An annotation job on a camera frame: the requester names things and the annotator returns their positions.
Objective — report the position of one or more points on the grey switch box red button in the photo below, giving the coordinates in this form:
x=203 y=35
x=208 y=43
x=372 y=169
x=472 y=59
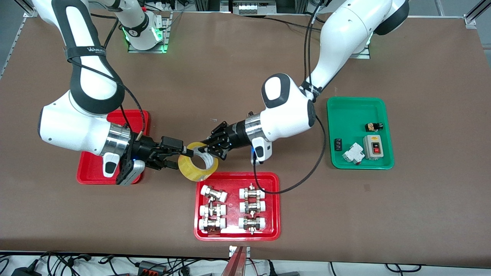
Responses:
x=373 y=147

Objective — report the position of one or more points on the green plastic tray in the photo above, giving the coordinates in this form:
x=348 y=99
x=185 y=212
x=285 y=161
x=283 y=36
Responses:
x=358 y=163

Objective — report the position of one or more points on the black orange push-button switch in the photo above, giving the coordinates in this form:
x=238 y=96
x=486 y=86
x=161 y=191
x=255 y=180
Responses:
x=373 y=127

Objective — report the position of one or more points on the red metal bar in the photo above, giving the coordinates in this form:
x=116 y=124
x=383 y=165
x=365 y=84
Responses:
x=234 y=264

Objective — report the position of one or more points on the aluminium frame profile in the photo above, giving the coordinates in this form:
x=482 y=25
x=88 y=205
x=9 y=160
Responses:
x=27 y=9

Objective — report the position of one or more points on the white power strip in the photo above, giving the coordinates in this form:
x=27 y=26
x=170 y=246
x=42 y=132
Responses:
x=165 y=4

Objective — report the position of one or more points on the black power adapter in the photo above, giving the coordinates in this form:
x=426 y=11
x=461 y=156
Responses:
x=25 y=271

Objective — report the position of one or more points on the black orange connector box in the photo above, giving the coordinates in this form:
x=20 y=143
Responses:
x=151 y=267

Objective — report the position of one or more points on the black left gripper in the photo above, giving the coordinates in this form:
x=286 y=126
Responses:
x=234 y=136

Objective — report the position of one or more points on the yellow clear packing tape roll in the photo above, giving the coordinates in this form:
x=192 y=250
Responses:
x=191 y=172

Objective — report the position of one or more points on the black plug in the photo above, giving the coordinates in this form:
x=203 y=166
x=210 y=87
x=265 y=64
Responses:
x=282 y=273

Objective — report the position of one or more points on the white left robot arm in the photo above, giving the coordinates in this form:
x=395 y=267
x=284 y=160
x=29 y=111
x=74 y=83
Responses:
x=345 y=34

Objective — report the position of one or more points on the white circuit breaker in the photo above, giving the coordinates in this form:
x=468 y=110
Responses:
x=353 y=153

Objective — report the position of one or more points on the small metal bracket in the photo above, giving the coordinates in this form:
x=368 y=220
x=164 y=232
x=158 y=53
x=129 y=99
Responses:
x=231 y=251

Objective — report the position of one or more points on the red plastic tray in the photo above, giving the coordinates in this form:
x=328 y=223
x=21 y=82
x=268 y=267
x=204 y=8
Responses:
x=90 y=170
x=234 y=230

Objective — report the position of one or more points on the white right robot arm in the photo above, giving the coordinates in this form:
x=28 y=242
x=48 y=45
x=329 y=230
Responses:
x=76 y=126

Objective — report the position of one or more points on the white-capped metal pipe fitting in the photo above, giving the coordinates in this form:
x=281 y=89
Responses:
x=252 y=192
x=212 y=210
x=211 y=224
x=252 y=207
x=213 y=193
x=252 y=223

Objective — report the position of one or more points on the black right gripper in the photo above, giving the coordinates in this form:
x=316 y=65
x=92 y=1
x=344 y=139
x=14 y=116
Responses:
x=142 y=148

